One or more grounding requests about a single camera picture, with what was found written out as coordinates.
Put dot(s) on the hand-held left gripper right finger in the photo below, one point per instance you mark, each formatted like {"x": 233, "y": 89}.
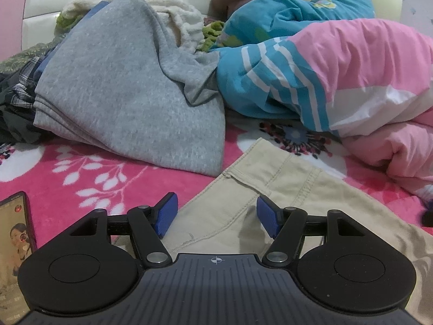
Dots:
{"x": 267, "y": 216}

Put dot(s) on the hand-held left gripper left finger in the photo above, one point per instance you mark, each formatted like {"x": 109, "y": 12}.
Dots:
{"x": 167, "y": 215}

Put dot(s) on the beige pants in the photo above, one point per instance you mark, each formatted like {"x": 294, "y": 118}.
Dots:
{"x": 304, "y": 193}

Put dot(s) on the pink floral bed blanket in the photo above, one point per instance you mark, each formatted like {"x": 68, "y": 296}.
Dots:
{"x": 67, "y": 176}

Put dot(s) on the grey sweatshirt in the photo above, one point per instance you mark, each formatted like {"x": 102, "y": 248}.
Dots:
{"x": 118, "y": 91}

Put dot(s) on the black smartphone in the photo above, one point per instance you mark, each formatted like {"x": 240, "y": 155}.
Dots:
{"x": 13, "y": 243}

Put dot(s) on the pink and blue patterned quilt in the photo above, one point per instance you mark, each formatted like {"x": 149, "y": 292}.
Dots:
{"x": 355, "y": 74}

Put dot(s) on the black garment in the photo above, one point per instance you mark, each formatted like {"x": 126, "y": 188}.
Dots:
{"x": 17, "y": 125}

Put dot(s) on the green patterned cloth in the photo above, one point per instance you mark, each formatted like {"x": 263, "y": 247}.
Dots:
{"x": 213, "y": 37}

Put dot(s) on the plaid garment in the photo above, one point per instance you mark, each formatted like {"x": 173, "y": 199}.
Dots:
{"x": 23, "y": 74}

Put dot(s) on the white fluffy blanket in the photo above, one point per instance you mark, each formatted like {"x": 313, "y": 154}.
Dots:
{"x": 176, "y": 10}

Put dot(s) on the green knit blanket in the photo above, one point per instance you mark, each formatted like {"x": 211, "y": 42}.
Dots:
{"x": 20, "y": 59}

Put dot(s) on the green fluffy cloth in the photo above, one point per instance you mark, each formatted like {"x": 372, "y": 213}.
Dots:
{"x": 67, "y": 23}

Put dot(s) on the blue cloth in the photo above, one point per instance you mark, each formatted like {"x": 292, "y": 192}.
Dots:
{"x": 96, "y": 10}

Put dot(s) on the pink and white headboard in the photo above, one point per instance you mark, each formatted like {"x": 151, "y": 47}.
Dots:
{"x": 37, "y": 6}

